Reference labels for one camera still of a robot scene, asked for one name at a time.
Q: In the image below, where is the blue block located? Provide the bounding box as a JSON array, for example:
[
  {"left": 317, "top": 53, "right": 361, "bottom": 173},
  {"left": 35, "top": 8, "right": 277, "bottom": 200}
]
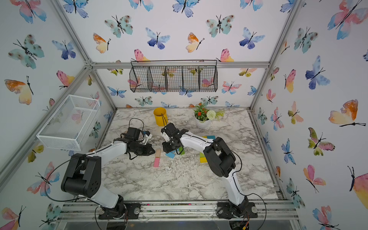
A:
[{"left": 165, "top": 152, "right": 175, "bottom": 159}]

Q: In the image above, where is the natural wood block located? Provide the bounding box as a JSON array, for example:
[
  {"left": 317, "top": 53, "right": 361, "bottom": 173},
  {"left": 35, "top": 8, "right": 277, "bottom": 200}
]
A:
[{"left": 155, "top": 149, "right": 162, "bottom": 158}]

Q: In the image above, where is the pink block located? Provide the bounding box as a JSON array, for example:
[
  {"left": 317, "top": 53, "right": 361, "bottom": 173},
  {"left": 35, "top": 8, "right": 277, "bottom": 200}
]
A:
[{"left": 153, "top": 157, "right": 161, "bottom": 168}]

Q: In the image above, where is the teal block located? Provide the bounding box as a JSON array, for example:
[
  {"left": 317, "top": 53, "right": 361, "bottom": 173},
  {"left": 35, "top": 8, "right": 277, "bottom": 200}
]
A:
[{"left": 206, "top": 135, "right": 216, "bottom": 140}]

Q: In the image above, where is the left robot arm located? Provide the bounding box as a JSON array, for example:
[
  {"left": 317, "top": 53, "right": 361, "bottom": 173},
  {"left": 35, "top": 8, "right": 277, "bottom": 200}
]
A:
[{"left": 61, "top": 127, "right": 155, "bottom": 219}]

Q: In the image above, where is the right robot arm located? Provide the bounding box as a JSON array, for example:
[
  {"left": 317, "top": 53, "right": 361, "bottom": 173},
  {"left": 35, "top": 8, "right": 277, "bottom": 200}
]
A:
[{"left": 161, "top": 123, "right": 258, "bottom": 220}]

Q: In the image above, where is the dark green block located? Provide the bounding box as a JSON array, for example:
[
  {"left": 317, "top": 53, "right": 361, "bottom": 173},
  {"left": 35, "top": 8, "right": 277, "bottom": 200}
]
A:
[{"left": 178, "top": 147, "right": 186, "bottom": 155}]

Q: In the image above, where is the yellow cup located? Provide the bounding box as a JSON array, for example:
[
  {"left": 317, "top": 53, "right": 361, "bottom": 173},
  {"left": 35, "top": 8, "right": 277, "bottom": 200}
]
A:
[{"left": 153, "top": 107, "right": 168, "bottom": 127}]

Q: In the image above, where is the potted flower plant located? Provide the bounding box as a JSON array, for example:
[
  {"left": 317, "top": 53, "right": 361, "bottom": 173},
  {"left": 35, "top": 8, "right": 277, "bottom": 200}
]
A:
[{"left": 194, "top": 103, "right": 225, "bottom": 129}]

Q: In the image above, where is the black wire wall basket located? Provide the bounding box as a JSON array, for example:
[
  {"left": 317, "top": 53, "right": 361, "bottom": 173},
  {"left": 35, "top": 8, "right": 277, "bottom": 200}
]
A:
[{"left": 128, "top": 59, "right": 218, "bottom": 93}]

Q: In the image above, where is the white mesh wall basket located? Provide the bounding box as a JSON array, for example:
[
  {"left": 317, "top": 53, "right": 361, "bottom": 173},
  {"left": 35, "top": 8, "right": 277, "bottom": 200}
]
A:
[{"left": 36, "top": 94, "right": 101, "bottom": 151}]

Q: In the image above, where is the aluminium front rail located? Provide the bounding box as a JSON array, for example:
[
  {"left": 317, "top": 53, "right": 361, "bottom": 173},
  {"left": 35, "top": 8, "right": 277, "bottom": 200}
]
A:
[{"left": 58, "top": 200, "right": 299, "bottom": 222}]

